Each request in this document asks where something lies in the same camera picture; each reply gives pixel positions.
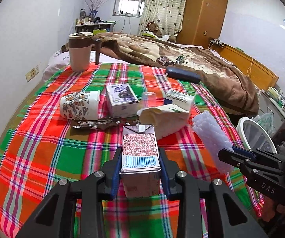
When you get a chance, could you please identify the beige and brown lidded mug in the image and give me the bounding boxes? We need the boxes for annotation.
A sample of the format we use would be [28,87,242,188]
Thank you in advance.
[68,32,101,72]

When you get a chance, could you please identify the person's right hand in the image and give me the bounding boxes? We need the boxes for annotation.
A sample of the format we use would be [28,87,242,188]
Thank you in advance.
[260,196,282,223]

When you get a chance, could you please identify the power strip with cables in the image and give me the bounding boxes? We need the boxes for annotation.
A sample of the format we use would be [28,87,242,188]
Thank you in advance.
[208,37,223,48]

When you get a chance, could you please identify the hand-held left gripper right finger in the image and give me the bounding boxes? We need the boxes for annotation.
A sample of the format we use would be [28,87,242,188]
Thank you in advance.
[159,147,269,238]

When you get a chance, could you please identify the white bubble wrap roll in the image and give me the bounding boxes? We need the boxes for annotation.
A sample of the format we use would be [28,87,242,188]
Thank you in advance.
[192,111,235,174]

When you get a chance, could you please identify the wall socket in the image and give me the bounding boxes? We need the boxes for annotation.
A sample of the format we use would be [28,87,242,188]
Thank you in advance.
[25,66,40,82]

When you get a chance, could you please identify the clear plastic cup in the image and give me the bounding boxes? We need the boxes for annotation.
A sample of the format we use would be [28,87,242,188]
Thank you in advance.
[141,92,158,109]

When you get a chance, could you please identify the window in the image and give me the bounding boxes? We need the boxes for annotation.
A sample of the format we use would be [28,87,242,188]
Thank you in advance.
[112,0,145,18]

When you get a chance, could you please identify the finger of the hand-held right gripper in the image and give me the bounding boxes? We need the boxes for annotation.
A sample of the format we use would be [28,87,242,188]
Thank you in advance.
[218,148,251,172]
[232,146,257,157]

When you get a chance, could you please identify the clear plastic bag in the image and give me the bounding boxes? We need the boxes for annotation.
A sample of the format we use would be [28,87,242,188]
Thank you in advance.
[253,112,275,132]

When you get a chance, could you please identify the brown snack wrapper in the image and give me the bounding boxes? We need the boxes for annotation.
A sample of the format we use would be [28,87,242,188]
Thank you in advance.
[72,118,123,131]

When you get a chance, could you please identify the white-rimmed trash bin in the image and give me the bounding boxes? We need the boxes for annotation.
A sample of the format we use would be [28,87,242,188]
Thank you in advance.
[235,117,278,154]

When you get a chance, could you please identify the brown printed blanket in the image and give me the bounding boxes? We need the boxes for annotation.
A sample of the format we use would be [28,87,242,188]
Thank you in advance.
[61,32,259,116]

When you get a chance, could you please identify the dark snack packet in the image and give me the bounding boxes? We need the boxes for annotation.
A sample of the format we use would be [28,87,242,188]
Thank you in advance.
[157,57,175,67]

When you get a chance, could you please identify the group of bottles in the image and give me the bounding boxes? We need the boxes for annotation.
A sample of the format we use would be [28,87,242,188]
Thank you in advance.
[75,9,101,26]

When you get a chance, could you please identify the white shelf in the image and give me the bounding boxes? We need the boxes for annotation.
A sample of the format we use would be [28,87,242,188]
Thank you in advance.
[74,21,114,34]

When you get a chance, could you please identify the wooden headboard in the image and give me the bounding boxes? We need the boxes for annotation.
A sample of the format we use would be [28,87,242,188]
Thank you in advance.
[209,43,279,91]

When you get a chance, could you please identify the heart-print curtain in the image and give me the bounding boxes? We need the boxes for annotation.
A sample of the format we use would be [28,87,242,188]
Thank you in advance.
[139,0,188,36]

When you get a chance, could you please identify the white and blue box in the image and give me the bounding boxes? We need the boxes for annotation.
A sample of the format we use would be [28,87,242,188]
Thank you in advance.
[164,90,195,112]

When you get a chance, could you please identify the patterned paper cup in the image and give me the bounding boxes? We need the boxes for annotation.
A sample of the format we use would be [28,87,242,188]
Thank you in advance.
[59,90,101,121]

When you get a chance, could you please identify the brown and white milk carton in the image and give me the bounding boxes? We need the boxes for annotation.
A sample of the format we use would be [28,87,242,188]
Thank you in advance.
[119,125,162,198]

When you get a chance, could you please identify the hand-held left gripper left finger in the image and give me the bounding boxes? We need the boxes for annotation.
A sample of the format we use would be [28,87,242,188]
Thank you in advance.
[16,147,123,238]

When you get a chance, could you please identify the plaid cloth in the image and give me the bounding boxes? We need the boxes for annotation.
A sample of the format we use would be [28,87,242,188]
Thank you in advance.
[0,62,264,238]

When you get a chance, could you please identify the small white purple-print box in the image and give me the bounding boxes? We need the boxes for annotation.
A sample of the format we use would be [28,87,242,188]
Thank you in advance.
[105,84,140,118]

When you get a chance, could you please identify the cream tissue pack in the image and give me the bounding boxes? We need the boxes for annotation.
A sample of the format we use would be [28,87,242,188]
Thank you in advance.
[136,104,191,139]

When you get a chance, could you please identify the dried flower branches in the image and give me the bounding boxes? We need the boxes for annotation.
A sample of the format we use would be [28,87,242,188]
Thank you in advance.
[83,0,107,12]

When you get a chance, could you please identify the wooden wardrobe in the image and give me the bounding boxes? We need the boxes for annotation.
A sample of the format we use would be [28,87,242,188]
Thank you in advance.
[176,0,228,49]

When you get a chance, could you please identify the dark blue glasses case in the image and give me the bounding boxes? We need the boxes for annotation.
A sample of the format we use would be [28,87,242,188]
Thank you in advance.
[165,66,201,84]

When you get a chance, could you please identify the brown teddy bear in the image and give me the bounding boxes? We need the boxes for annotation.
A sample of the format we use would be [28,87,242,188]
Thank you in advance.
[145,21,163,38]

